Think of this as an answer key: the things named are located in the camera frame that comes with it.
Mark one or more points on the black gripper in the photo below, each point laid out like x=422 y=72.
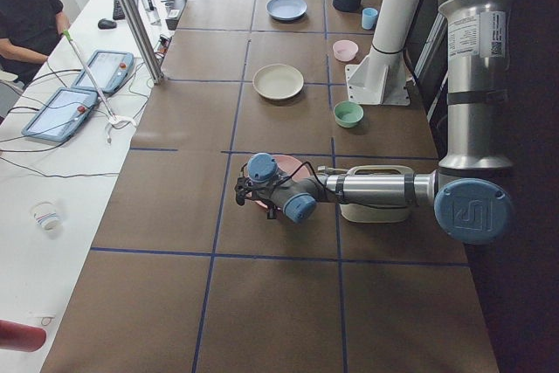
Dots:
x=269 y=208

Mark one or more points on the pink plate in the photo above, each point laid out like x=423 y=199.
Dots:
x=290 y=164

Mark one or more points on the blue plate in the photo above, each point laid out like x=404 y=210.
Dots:
x=286 y=10

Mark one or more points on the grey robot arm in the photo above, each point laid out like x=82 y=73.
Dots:
x=468 y=203

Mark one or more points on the cream toaster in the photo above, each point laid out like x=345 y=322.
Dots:
x=376 y=213

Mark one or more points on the cream plate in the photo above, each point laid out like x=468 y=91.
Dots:
x=278 y=82

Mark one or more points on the green bowl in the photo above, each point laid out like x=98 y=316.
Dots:
x=348 y=114

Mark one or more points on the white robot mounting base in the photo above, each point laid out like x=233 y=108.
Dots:
x=380 y=79

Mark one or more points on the pink bowl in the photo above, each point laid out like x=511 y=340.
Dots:
x=345 y=50

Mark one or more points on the teach pendant tablet far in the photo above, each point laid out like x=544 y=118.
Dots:
x=110 y=69

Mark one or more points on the teach pendant tablet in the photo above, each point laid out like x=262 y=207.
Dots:
x=110 y=69
x=61 y=116

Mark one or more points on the white stick tool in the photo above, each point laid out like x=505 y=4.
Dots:
x=114 y=120

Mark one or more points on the paper cup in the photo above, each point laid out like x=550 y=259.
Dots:
x=46 y=216

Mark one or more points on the teach pendant tablet near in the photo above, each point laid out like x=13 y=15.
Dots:
x=61 y=116

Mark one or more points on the light blue cup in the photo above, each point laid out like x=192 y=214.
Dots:
x=369 y=18

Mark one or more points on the black computer mouse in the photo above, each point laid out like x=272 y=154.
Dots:
x=106 y=24

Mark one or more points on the red cylinder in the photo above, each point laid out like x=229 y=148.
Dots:
x=21 y=337

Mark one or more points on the person in black shirt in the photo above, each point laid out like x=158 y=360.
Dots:
x=30 y=30

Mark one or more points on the aluminium frame post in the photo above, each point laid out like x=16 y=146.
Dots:
x=141 y=38

